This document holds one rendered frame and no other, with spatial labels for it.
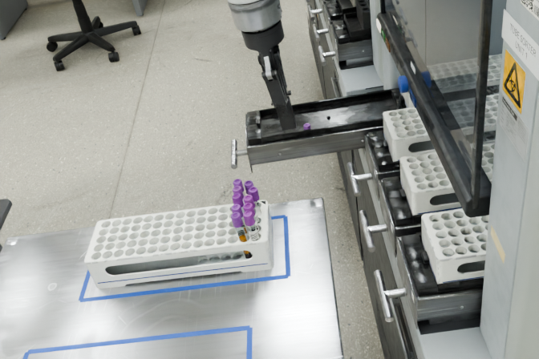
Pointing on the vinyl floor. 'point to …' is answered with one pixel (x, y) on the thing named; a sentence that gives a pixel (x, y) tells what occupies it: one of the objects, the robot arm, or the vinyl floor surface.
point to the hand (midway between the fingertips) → (285, 113)
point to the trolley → (173, 301)
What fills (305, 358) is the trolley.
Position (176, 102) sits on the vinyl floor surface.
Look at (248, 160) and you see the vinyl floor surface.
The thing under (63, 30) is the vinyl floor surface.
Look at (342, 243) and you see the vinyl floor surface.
